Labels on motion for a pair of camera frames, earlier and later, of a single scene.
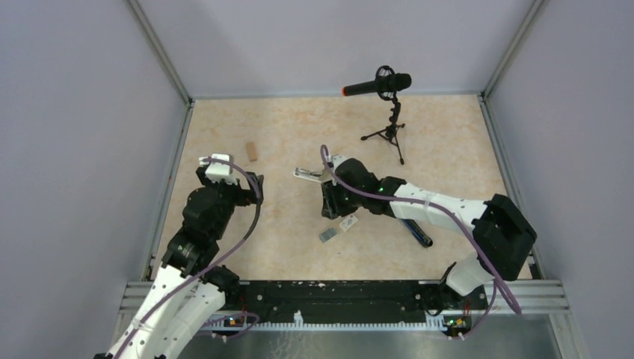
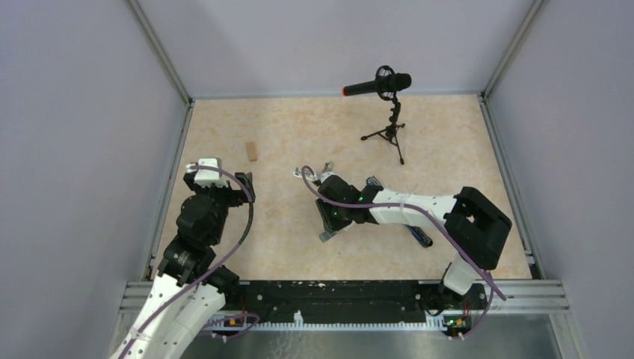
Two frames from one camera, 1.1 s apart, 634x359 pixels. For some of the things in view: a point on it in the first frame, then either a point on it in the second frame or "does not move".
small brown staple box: [251, 151] does not move
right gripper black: [332, 208] to [330, 224]
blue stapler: [418, 232] does not move
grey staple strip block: [327, 235] does not move
